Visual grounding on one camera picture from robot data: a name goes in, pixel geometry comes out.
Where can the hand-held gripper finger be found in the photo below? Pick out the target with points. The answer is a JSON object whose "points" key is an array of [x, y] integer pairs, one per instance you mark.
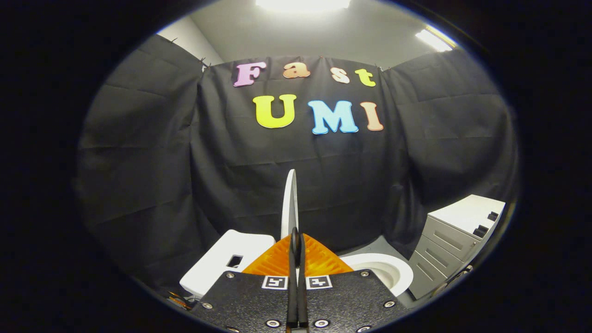
{"points": [[292, 286], [302, 286]]}

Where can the white toilet lid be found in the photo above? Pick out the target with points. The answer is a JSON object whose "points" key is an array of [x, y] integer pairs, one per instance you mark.
{"points": [[290, 203]]}

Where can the white toilet seat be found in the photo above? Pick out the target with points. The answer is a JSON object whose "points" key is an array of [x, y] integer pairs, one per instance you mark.
{"points": [[403, 274]]}

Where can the white drawer cabinet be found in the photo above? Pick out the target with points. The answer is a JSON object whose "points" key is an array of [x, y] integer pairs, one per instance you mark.
{"points": [[444, 249]]}

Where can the black backdrop cloth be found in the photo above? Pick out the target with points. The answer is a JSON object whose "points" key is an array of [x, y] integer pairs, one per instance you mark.
{"points": [[185, 175]]}

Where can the small black block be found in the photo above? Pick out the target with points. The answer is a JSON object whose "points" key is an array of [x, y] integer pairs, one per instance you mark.
{"points": [[481, 231], [493, 216]]}

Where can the small ceiling light panel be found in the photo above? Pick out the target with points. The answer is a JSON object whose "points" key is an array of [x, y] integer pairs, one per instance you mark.
{"points": [[434, 40]]}

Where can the large ceiling light panel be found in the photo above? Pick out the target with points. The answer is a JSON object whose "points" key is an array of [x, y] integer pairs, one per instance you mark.
{"points": [[303, 4]]}

